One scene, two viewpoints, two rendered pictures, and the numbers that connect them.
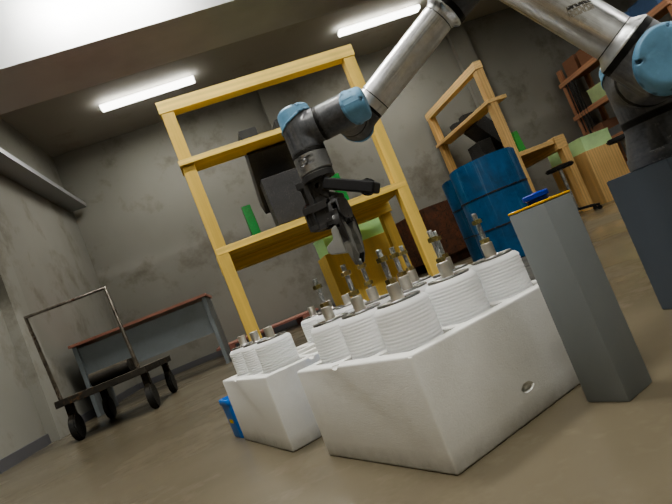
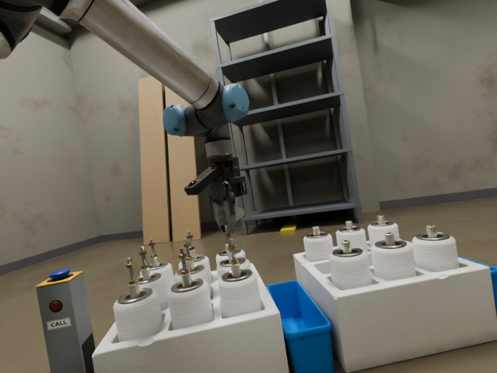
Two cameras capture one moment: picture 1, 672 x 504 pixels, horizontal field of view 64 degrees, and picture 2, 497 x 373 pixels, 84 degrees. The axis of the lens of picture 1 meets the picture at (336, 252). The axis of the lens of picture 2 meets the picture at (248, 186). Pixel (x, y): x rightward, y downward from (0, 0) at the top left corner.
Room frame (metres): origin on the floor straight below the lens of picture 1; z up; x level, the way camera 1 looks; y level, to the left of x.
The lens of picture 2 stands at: (1.53, -0.71, 0.47)
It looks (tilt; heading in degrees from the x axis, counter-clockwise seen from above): 1 degrees down; 114
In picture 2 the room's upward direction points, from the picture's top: 9 degrees counter-clockwise
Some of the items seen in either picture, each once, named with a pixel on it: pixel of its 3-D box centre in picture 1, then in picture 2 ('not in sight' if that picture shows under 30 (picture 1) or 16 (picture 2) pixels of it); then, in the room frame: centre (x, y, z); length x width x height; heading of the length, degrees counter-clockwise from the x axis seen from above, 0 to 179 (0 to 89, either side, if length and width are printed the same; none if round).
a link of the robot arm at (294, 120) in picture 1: (301, 131); (214, 123); (1.15, -0.03, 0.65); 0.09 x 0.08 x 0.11; 76
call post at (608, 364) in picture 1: (579, 297); (71, 343); (0.84, -0.32, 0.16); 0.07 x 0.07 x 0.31; 32
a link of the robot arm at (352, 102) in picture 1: (344, 114); (191, 119); (1.14, -0.13, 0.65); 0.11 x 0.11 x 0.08; 76
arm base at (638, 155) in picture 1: (659, 134); not in sight; (1.11, -0.71, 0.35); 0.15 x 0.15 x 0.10
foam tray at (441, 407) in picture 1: (440, 368); (200, 327); (1.04, -0.10, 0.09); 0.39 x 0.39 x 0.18; 32
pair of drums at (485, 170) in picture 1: (492, 210); not in sight; (4.38, -1.31, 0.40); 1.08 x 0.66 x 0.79; 9
